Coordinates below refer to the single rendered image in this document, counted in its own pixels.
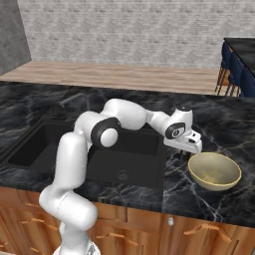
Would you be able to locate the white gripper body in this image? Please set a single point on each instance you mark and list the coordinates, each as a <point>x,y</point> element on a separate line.
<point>182,144</point>

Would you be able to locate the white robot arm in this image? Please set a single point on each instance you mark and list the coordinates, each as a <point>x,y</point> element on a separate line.
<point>71,166</point>

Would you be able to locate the yellow bowl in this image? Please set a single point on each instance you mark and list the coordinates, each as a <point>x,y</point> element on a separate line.
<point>214,172</point>

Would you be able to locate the black sink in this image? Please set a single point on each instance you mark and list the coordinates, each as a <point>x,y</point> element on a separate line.
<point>132,156</point>

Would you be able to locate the wooden cabinet door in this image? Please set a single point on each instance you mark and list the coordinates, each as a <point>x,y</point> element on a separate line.
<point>126,240</point>
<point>23,232</point>
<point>212,240</point>

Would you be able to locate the small white knob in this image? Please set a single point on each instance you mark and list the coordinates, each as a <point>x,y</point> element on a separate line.
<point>170,221</point>

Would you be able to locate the blue bar stool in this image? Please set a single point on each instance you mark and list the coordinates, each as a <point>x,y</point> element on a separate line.
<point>236,71</point>
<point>225,63</point>
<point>248,83</point>

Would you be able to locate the black tap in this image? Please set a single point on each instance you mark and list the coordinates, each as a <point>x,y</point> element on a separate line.
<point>71,99</point>

